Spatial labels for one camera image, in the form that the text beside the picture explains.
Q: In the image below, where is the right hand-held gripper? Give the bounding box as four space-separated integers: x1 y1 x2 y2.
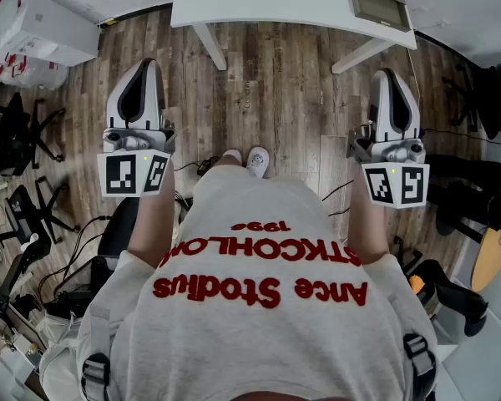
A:
345 68 431 211

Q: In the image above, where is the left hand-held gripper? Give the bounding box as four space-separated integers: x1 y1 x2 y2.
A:
96 58 177 199

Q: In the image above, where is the grey box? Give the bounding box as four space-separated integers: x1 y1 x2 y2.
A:
344 0 413 33

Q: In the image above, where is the person's right forearm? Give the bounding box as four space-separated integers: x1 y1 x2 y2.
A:
350 167 390 266

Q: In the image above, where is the person's left forearm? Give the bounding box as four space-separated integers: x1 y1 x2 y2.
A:
126 159 183 269

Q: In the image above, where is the black office chair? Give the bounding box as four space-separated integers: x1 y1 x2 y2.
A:
425 152 500 244
0 92 68 179
0 176 83 266
440 63 501 146
98 196 141 261

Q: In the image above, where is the black power adapter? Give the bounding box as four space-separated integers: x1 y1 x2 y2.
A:
195 155 221 178

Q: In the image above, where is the white table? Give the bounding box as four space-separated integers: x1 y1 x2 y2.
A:
170 0 418 74

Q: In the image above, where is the white cardboard box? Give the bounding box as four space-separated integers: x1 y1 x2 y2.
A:
0 31 89 69
23 0 101 56

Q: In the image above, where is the person's left white shoe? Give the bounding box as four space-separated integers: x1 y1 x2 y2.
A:
221 148 243 169

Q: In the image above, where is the person's white shoe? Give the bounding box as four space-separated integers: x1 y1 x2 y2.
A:
246 146 271 179
221 148 243 169

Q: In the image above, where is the person's right white shoe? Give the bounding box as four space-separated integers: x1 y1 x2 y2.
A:
246 146 271 179

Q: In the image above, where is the brown wooden board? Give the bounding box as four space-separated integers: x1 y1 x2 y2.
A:
470 226 501 294

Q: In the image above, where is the person's grey red-print shirt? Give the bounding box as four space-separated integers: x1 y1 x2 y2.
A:
75 167 443 401

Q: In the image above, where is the grey harness strap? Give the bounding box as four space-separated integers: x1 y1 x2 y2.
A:
390 294 438 401
80 307 112 401

